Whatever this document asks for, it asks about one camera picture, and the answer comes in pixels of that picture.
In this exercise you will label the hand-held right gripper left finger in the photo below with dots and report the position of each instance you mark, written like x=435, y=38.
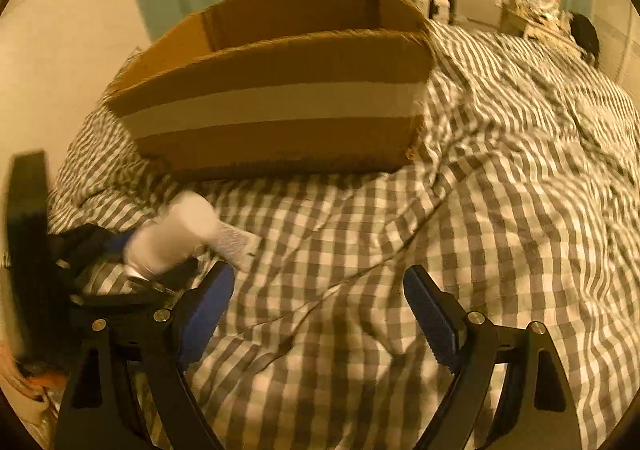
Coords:
x=204, y=312

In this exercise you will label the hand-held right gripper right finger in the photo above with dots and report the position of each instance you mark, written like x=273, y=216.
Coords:
x=432, y=317

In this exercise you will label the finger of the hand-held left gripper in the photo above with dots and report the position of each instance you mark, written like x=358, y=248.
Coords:
x=100, y=242
x=150, y=287

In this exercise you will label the grey checked blanket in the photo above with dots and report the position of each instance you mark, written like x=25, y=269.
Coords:
x=450, y=210

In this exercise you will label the grey printed flat packet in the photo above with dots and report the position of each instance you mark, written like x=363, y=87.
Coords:
x=235, y=245

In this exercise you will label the cluttered white dresser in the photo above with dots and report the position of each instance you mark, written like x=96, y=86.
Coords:
x=495, y=7

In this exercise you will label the orange cloth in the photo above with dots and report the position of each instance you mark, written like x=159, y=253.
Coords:
x=35, y=375

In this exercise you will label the black fuzzy object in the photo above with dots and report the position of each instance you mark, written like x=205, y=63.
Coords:
x=586, y=37

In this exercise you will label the brown cardboard box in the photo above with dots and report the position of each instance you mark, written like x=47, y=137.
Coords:
x=280, y=119

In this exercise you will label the white plastic bottle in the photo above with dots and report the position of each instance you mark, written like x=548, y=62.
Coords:
x=170, y=235

